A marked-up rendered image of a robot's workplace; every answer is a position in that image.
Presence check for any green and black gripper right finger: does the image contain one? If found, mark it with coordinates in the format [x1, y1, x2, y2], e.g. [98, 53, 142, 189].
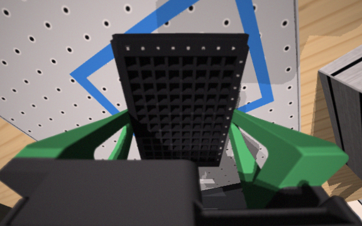
[228, 109, 349, 208]

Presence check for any blue tape outline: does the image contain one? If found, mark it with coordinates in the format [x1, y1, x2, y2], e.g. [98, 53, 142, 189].
[70, 0, 274, 115]

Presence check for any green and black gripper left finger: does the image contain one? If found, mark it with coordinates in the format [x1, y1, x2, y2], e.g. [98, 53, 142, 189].
[13, 109, 134, 159]

